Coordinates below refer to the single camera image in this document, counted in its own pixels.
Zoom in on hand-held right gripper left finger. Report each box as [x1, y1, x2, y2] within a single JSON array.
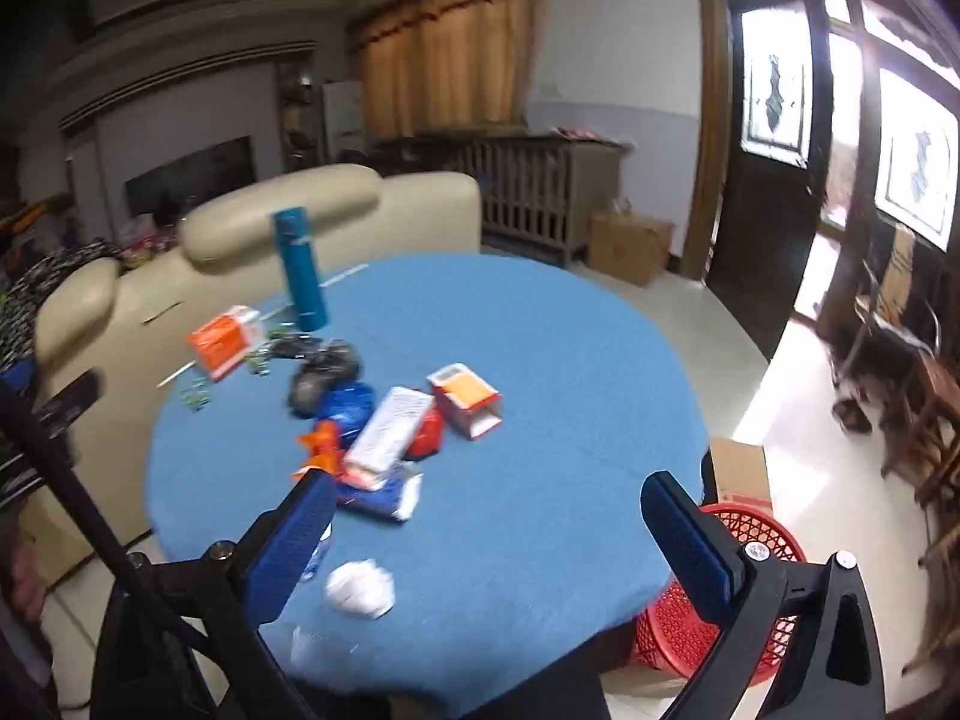
[[90, 469, 338, 720]]

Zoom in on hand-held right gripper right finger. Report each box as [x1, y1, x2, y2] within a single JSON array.
[[640, 470, 890, 720]]

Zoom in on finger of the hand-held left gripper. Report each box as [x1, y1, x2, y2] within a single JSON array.
[[34, 369, 102, 436]]

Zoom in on white paper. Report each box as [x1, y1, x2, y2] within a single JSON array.
[[325, 559, 396, 620]]

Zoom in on red plastic basket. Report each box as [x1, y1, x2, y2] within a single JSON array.
[[632, 502, 809, 687]]

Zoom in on orange plastic bag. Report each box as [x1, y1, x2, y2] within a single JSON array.
[[291, 420, 350, 485]]

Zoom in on blue white packet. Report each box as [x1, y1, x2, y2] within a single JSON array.
[[335, 465, 425, 524]]

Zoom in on clear plastic wrap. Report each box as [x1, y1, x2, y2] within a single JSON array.
[[291, 622, 353, 680]]

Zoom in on blue plastic bag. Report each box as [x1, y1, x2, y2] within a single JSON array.
[[315, 381, 376, 428]]

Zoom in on long white box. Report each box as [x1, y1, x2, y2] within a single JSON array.
[[343, 386, 436, 475]]

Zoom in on red plastic bag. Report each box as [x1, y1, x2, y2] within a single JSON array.
[[405, 405, 445, 460]]

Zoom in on black plastic bag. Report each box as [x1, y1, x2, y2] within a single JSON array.
[[285, 340, 362, 417]]

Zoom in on orange white box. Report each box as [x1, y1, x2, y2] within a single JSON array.
[[185, 305, 265, 382], [426, 364, 502, 441]]

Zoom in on person's left forearm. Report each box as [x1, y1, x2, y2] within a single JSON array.
[[0, 521, 50, 620]]

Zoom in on cardboard box with red stripe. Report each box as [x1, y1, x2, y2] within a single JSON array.
[[709, 436, 775, 511]]

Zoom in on patterned black white cloth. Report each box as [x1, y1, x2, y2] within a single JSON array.
[[0, 240, 125, 376]]

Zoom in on closed orange white box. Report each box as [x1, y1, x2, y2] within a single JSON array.
[[185, 305, 265, 382]]

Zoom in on colourful clutter pile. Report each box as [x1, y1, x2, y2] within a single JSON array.
[[112, 214, 188, 267]]

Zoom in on scattered green wrappers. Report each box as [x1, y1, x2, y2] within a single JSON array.
[[178, 322, 290, 413]]

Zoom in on dark slippers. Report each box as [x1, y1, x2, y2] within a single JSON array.
[[831, 394, 875, 434]]

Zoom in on blue tablecloth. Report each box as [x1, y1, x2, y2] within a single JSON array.
[[145, 253, 710, 717]]

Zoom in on black television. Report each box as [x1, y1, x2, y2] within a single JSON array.
[[124, 135, 254, 217]]

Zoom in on wooden chair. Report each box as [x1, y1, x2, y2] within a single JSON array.
[[900, 502, 960, 680]]

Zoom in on blue thermos bottle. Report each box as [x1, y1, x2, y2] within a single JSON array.
[[271, 206, 331, 332]]

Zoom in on wooden stool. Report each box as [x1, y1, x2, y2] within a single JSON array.
[[881, 349, 960, 511]]

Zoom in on plain brown cardboard box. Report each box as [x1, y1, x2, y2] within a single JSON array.
[[587, 208, 676, 287]]

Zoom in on cream leather sofa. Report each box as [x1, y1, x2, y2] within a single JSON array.
[[34, 163, 482, 586]]

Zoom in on dark wooden door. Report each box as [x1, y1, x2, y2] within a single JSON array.
[[709, 0, 833, 357]]

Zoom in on striped cardboard sheet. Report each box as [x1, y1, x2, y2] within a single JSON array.
[[877, 225, 920, 316]]

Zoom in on wooden display shelf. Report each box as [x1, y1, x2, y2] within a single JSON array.
[[277, 64, 325, 173]]

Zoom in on white refrigerator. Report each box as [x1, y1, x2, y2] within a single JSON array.
[[322, 79, 366, 162]]

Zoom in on wooden slatted crib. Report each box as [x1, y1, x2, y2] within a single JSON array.
[[450, 131, 627, 267]]

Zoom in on stained glass window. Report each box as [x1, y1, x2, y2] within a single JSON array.
[[874, 67, 960, 252]]

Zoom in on tan curtain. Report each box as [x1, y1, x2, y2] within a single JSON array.
[[352, 0, 556, 140]]

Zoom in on black cable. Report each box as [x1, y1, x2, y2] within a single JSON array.
[[0, 379, 316, 720]]

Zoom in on metal frame chair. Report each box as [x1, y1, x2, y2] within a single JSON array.
[[831, 259, 944, 398]]

